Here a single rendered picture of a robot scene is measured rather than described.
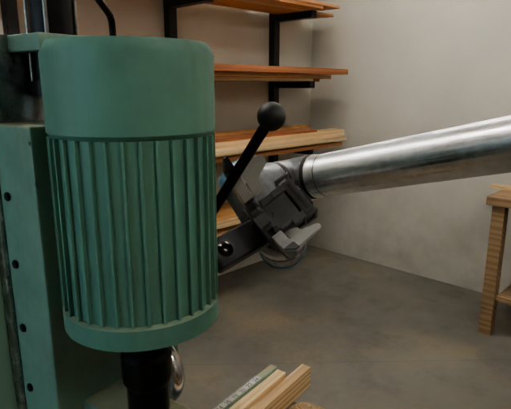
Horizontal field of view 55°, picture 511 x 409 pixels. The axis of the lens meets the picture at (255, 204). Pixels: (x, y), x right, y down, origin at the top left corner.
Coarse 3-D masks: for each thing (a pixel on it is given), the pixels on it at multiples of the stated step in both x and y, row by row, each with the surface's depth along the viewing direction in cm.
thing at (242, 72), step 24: (0, 0) 249; (168, 0) 313; (192, 0) 297; (216, 0) 318; (240, 0) 318; (264, 0) 318; (288, 0) 326; (312, 0) 342; (168, 24) 317; (216, 72) 296; (240, 72) 310; (264, 72) 326; (288, 72) 334; (312, 72) 352; (336, 72) 372; (216, 144) 307; (240, 144) 322; (264, 144) 331; (288, 144) 342; (312, 144) 372; (336, 144) 392; (216, 168) 316
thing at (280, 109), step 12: (264, 108) 58; (276, 108) 58; (264, 120) 58; (276, 120) 58; (264, 132) 60; (252, 144) 61; (240, 156) 63; (252, 156) 62; (240, 168) 63; (228, 180) 64; (228, 192) 65
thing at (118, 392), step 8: (112, 384) 67; (120, 384) 67; (104, 392) 65; (112, 392) 65; (120, 392) 65; (88, 400) 64; (96, 400) 64; (104, 400) 64; (112, 400) 64; (120, 400) 64; (88, 408) 63; (96, 408) 62; (104, 408) 62; (112, 408) 62; (120, 408) 62; (176, 408) 62; (184, 408) 62
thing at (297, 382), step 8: (296, 368) 94; (304, 368) 94; (288, 376) 92; (296, 376) 92; (304, 376) 93; (280, 384) 89; (288, 384) 89; (296, 384) 91; (304, 384) 93; (272, 392) 87; (280, 392) 87; (288, 392) 89; (296, 392) 91; (264, 400) 85; (272, 400) 85; (280, 400) 87; (288, 400) 89; (256, 408) 82; (264, 408) 83; (272, 408) 85; (280, 408) 87
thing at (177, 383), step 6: (174, 348) 77; (174, 354) 76; (174, 360) 76; (180, 360) 77; (174, 366) 76; (180, 366) 76; (174, 372) 76; (180, 372) 76; (174, 378) 76; (180, 378) 76; (174, 384) 76; (180, 384) 76; (174, 390) 76; (180, 390) 77; (174, 396) 77
